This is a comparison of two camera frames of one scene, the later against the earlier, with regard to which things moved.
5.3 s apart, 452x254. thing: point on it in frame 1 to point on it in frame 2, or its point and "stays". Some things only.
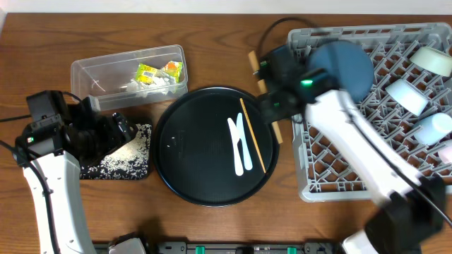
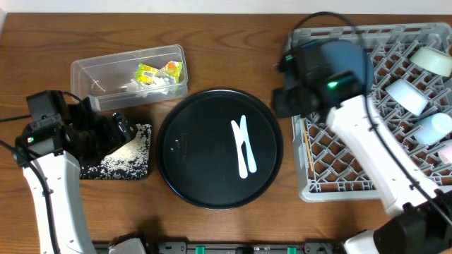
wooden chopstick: x=263 y=89 to x=308 y=146
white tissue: x=159 y=85 stays
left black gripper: x=106 y=128 stays
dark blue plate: x=351 y=63 stays
